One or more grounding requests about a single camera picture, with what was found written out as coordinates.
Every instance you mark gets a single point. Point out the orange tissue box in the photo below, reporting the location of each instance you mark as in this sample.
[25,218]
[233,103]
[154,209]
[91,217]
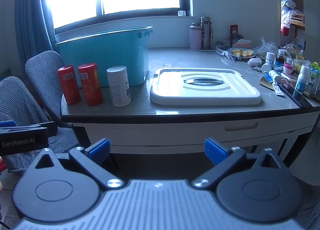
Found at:
[242,43]

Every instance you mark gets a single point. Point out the clear plastic bag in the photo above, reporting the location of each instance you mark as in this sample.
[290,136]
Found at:
[266,46]

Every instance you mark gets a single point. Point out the grey fabric chair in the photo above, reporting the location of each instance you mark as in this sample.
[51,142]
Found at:
[45,74]
[17,104]

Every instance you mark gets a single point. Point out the small pink bottle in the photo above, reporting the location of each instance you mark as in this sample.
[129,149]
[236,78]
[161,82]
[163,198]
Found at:
[288,67]

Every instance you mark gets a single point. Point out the bag of yellow packets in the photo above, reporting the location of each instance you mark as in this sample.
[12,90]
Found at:
[296,54]

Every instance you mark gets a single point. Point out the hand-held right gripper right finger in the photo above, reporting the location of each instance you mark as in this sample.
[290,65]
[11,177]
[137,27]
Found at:
[214,151]

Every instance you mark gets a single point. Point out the cut yellow fruit pieces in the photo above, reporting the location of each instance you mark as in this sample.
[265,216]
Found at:
[241,52]

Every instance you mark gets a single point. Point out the green cartoon figure card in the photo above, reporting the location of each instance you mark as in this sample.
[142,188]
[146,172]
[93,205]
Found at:
[313,74]

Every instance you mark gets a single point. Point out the small white bottle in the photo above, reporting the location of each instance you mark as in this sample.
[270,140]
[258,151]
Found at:
[254,62]

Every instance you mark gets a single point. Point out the pink box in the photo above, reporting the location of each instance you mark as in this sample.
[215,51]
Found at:
[289,78]

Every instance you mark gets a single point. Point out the white blue tube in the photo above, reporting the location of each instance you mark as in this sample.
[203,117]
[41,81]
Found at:
[275,75]

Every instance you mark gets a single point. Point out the white desk drawer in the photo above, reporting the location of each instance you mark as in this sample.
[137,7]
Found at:
[175,132]

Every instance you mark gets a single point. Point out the wooden wall shelf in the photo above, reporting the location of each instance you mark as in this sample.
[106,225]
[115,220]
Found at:
[297,18]

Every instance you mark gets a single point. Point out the blue white sachet strip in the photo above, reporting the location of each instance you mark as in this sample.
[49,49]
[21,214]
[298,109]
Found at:
[278,89]

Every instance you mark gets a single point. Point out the white blue spray bottle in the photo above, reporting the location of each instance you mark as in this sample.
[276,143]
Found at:
[301,82]

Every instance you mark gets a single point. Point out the red box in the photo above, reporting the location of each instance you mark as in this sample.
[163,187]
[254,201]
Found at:
[233,31]

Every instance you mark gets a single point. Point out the blue curtain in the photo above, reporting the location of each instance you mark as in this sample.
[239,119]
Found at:
[30,7]

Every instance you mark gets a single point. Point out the hanging plastic bags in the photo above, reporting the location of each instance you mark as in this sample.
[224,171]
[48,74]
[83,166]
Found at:
[287,9]

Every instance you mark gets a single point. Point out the gold sachet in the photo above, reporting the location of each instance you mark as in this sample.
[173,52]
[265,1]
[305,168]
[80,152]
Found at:
[265,82]

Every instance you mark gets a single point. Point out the red cylindrical canister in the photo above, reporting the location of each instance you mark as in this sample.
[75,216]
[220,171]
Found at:
[69,86]
[90,84]

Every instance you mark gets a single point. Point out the white pill bottle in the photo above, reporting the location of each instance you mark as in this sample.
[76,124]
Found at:
[119,87]

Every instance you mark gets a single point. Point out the white plastic bin lid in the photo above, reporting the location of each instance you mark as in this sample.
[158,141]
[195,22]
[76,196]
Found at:
[205,87]

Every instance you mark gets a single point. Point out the pink water bottle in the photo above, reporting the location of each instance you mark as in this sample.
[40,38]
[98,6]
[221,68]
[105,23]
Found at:
[195,36]

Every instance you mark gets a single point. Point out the steel thermos flask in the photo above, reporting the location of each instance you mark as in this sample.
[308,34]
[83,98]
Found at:
[205,33]

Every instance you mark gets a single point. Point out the white bottle blue label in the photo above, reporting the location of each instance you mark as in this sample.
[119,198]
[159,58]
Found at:
[270,57]
[266,67]

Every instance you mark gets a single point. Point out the blue plastic storage bin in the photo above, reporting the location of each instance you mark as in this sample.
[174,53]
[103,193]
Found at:
[112,54]

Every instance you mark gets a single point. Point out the plate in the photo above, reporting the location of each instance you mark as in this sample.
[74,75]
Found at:
[253,54]

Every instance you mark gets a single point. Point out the grey desktop desk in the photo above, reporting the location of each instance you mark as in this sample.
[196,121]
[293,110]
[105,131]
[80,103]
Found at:
[200,111]

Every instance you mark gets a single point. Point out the clear wrapped dark packet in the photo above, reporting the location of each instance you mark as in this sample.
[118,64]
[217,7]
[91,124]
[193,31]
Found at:
[222,52]

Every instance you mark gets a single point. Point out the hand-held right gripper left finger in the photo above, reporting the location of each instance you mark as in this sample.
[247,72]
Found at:
[100,149]

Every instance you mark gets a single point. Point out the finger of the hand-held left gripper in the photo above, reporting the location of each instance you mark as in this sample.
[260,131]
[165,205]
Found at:
[51,128]

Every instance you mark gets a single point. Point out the brown syrup bottle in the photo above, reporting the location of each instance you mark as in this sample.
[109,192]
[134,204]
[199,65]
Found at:
[280,59]

